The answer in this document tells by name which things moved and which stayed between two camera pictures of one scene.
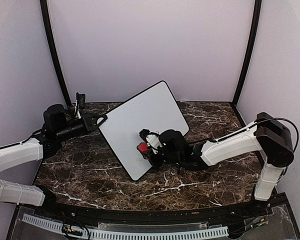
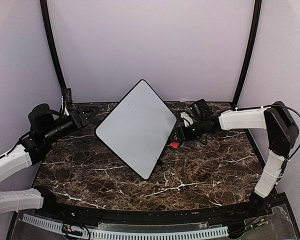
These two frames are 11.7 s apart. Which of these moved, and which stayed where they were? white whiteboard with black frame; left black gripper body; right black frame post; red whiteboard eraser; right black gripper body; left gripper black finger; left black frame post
Moved: red whiteboard eraser; left gripper black finger; right black gripper body; left black gripper body; white whiteboard with black frame
Stayed: left black frame post; right black frame post
